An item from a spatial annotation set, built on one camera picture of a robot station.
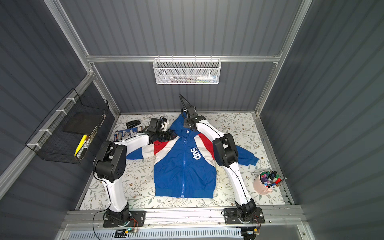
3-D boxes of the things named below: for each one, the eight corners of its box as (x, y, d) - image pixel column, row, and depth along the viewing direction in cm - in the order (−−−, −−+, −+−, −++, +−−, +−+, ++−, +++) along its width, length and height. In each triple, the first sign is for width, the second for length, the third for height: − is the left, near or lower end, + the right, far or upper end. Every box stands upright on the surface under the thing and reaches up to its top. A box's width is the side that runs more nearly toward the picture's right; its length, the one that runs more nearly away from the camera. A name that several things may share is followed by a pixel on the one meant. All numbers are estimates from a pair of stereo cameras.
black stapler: (128, 129, 113) (126, 126, 111) (126, 125, 116) (125, 123, 113) (141, 124, 117) (139, 121, 114) (139, 120, 119) (138, 118, 117)
